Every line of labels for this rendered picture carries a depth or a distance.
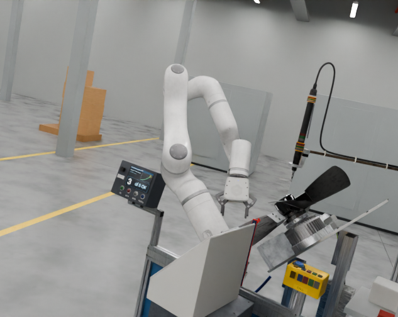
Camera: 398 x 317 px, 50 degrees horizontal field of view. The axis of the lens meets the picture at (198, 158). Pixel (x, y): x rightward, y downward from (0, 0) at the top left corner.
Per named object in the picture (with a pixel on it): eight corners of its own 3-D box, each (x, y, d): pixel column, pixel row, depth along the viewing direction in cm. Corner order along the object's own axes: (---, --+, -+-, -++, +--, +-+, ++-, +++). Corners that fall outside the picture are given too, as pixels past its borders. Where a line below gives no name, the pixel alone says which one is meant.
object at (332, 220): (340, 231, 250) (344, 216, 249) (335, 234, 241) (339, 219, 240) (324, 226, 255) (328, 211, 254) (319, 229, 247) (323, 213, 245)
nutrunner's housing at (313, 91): (296, 170, 224) (318, 84, 216) (298, 172, 220) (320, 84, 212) (289, 169, 223) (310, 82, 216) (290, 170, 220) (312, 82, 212)
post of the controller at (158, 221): (157, 245, 228) (164, 211, 225) (153, 246, 226) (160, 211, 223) (153, 243, 230) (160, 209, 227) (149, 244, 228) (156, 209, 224)
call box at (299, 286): (324, 295, 183) (330, 273, 181) (316, 303, 175) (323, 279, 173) (290, 280, 191) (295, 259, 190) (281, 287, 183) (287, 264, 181)
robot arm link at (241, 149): (229, 173, 183) (228, 166, 174) (232, 145, 187) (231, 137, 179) (248, 175, 182) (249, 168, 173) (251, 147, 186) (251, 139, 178)
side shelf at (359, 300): (407, 310, 221) (409, 305, 220) (396, 336, 190) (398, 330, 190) (360, 290, 233) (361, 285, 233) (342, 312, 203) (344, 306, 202)
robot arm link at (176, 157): (188, 180, 177) (194, 165, 163) (160, 180, 175) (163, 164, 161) (186, 80, 198) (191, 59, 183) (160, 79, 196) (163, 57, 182)
